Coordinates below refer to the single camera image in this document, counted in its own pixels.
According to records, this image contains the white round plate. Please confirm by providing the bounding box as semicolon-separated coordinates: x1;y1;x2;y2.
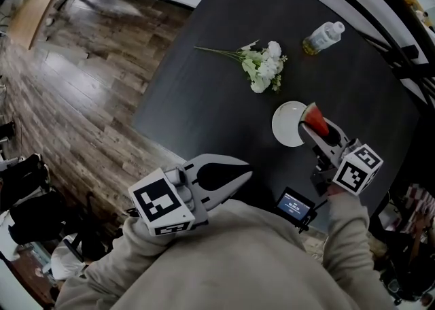
271;100;309;148

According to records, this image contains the grey wooden table top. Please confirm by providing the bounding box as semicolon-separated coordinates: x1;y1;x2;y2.
131;0;423;235

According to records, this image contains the small black display monitor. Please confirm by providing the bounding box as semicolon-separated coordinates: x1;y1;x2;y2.
274;186;317;233

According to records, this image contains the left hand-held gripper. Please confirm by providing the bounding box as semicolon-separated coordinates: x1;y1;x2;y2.
128;154;254;237

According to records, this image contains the red watermelon slice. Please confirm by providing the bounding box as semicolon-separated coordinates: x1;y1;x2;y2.
298;101;330;137

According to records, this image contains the person's left forearm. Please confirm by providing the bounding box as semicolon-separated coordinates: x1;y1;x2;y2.
83;215;177;289

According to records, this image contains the pink checkered cloth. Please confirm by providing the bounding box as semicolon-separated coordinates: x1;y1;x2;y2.
390;182;435;235

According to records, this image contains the white flower bouquet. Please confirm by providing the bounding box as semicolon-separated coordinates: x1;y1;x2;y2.
193;39;288;94

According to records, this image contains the white bag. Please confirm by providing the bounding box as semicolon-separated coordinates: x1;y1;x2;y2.
50;233;89;281

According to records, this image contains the black bag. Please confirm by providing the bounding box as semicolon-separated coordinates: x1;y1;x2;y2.
0;154;69;245

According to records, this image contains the person's beige sweatshirt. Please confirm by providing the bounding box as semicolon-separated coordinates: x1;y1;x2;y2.
54;198;398;310

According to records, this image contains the person's right forearm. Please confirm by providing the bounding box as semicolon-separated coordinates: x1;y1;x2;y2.
321;184;383;296

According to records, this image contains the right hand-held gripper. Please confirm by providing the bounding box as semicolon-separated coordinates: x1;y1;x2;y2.
297;116;384;197

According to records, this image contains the clear bottle with yellow liquid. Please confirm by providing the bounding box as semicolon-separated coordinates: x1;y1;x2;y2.
302;20;346;55

